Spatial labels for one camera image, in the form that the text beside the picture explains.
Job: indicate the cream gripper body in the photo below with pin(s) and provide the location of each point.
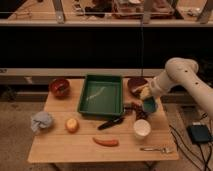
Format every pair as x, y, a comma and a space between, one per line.
145, 93

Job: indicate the teal green sponge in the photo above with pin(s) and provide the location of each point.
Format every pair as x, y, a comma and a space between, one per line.
149, 105

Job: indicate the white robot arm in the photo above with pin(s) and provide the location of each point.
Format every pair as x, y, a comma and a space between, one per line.
181, 71

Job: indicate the white paper cup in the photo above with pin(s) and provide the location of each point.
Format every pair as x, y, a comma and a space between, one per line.
141, 129

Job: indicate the dark red bowl right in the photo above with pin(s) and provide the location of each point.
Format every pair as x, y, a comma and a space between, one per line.
136, 84

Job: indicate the green plastic tray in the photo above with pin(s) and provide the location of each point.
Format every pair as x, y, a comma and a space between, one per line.
101, 96

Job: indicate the wooden folding table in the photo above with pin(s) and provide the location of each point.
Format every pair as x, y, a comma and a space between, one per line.
57, 145

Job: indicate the metal fork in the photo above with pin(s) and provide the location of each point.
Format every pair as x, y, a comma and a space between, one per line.
162, 150

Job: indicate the black foot pedal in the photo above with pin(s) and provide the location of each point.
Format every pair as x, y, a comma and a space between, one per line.
199, 134

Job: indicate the yellow apple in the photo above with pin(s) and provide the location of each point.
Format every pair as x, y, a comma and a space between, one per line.
72, 125

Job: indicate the red bowl left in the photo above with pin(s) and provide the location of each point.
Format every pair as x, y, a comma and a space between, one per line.
60, 87

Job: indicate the crumpled blue-grey cloth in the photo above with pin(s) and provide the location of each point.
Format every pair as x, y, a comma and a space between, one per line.
41, 120

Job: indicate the black-handled knife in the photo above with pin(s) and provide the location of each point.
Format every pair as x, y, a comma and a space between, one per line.
111, 123

